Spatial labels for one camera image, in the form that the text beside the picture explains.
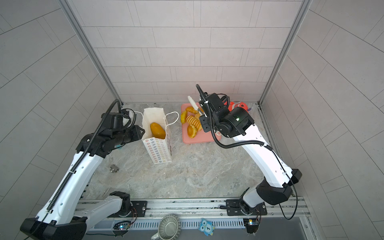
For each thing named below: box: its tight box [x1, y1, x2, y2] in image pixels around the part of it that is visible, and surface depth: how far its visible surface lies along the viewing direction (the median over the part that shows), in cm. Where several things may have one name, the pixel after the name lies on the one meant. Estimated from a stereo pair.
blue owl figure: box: [198, 218, 215, 237], surface depth 67 cm
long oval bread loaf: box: [150, 122, 166, 140], surface depth 91 cm
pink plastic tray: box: [181, 103, 222, 144], surface depth 98 cm
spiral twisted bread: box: [186, 115, 203, 131], surface depth 101 cm
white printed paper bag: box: [142, 107, 180, 165], surface depth 80 cm
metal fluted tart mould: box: [158, 214, 182, 240], surface depth 67 cm
